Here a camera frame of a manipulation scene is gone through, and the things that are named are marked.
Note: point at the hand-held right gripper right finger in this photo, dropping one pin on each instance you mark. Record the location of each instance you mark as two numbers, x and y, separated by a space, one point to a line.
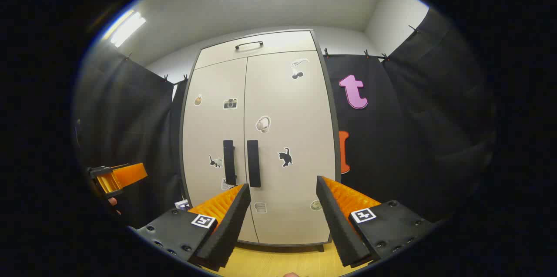
335 220

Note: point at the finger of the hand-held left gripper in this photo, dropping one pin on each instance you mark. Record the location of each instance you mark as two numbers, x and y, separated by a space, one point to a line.
130 173

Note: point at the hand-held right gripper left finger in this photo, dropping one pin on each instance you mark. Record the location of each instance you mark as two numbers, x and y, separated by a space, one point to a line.
233 220

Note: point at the beige double-door shoe cabinet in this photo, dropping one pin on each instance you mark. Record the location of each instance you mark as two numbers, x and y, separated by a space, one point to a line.
283 42

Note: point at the row of black cloth clips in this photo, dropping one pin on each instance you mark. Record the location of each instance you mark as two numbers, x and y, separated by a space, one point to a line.
367 54

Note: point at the small ceiling light panel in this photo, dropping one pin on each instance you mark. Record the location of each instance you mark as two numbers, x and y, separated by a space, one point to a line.
126 28

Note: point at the black backdrop cloth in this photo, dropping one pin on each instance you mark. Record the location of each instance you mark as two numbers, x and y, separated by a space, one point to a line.
413 137

